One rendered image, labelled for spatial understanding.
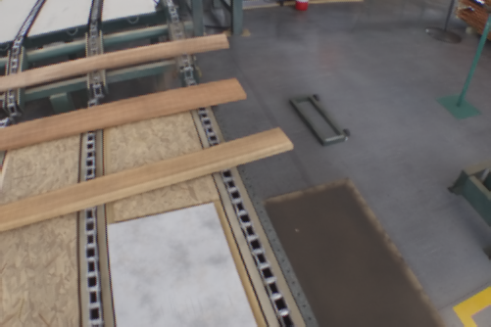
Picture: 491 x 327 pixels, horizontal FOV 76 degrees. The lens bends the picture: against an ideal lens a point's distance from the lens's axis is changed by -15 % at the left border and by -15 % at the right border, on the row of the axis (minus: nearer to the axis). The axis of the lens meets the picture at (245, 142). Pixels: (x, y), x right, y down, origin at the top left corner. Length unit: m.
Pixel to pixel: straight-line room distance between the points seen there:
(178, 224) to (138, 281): 0.29
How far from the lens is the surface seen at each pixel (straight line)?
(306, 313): 1.30
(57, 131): 2.08
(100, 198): 1.61
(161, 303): 1.32
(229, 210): 1.53
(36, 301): 1.49
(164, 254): 1.42
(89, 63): 2.56
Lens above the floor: 2.01
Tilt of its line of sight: 41 degrees down
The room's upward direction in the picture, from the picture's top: straight up
